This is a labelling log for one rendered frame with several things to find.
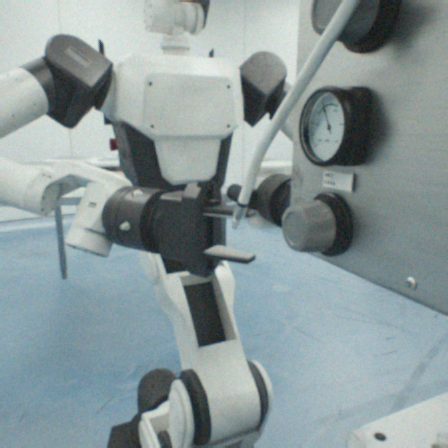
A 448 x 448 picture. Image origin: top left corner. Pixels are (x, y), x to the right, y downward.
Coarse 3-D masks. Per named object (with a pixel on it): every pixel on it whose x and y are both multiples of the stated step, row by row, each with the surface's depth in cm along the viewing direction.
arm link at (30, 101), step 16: (0, 80) 71; (16, 80) 72; (32, 80) 73; (0, 96) 69; (16, 96) 71; (32, 96) 73; (0, 112) 69; (16, 112) 71; (32, 112) 75; (0, 128) 70; (16, 128) 74
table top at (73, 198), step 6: (72, 192) 162; (78, 192) 162; (222, 192) 162; (60, 198) 153; (66, 198) 154; (72, 198) 154; (78, 198) 154; (222, 198) 159; (228, 198) 160; (0, 204) 152; (60, 204) 154; (66, 204) 154; (72, 204) 154; (78, 204) 154
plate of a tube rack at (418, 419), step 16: (432, 400) 33; (400, 416) 31; (416, 416) 31; (432, 416) 31; (352, 432) 30; (368, 432) 30; (384, 432) 30; (400, 432) 30; (416, 432) 30; (432, 432) 30
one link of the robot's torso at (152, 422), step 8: (160, 408) 119; (168, 408) 117; (144, 416) 115; (152, 416) 115; (160, 416) 116; (168, 416) 117; (144, 424) 114; (152, 424) 115; (160, 424) 116; (168, 424) 118; (144, 432) 112; (152, 432) 109; (144, 440) 113; (152, 440) 108
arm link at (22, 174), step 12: (0, 156) 62; (0, 168) 60; (12, 168) 61; (24, 168) 62; (0, 180) 60; (12, 180) 60; (24, 180) 60; (0, 192) 60; (12, 192) 60; (12, 204) 61
